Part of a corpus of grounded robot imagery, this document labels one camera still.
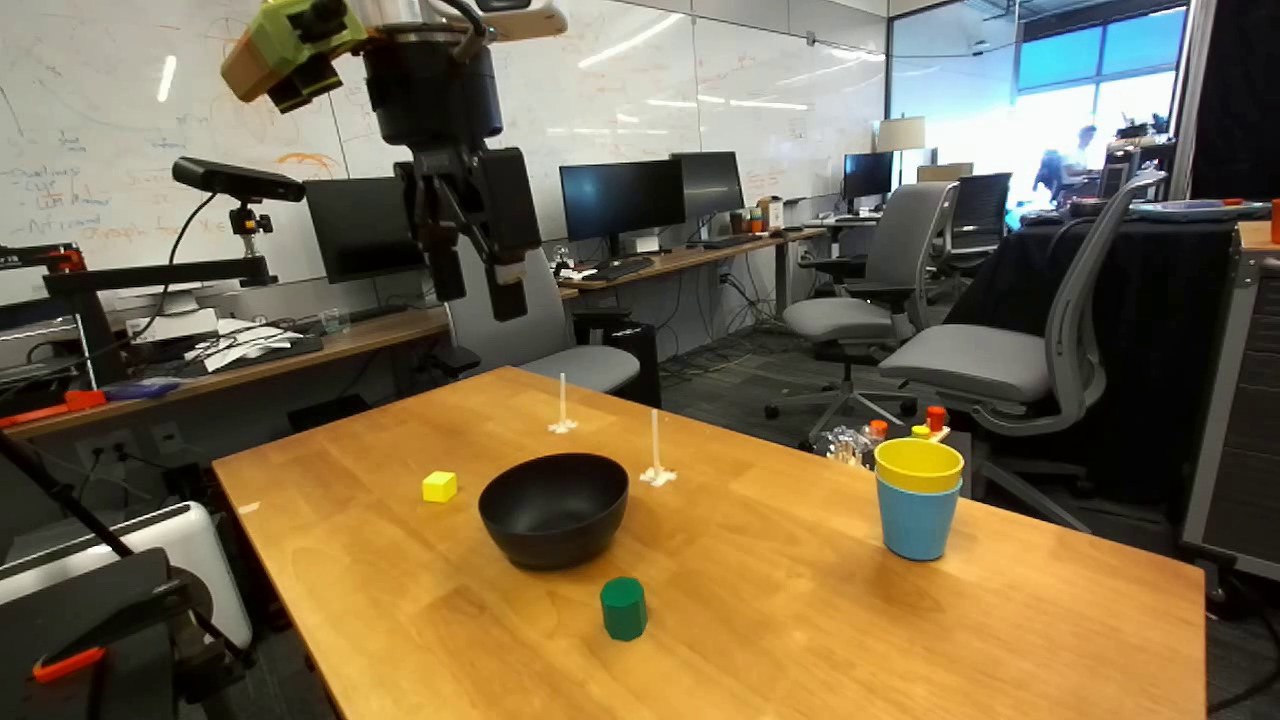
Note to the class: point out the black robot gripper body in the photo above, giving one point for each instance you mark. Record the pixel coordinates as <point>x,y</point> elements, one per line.
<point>437,99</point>

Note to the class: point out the grey office chair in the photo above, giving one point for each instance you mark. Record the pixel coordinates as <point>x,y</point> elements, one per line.
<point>1014,383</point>
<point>891,298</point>

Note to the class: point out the yellow cup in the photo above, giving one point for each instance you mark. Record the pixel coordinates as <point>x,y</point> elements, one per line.
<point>917,464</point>

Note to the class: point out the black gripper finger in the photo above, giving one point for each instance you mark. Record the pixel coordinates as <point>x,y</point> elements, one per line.
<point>505,284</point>
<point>442,255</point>

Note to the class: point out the yellow cube block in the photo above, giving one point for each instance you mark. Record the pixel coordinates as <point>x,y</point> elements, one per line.
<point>437,485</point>

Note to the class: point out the green octagonal block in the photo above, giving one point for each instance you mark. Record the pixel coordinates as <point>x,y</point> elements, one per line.
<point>626,609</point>

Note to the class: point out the blue cup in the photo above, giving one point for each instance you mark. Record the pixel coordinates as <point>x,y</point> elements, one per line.
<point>917,527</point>

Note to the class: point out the black camera on stand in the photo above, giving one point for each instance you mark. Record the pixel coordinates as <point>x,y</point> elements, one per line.
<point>245,187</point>

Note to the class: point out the colourful wooden toy set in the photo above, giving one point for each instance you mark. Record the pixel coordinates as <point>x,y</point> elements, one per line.
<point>859,442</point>

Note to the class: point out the black bowl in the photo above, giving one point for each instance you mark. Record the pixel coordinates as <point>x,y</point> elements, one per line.
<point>555,510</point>

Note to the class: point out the black computer monitor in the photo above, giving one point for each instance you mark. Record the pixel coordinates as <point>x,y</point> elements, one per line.
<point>607,202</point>

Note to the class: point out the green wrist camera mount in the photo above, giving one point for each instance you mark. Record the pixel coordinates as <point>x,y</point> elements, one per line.
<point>289,49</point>

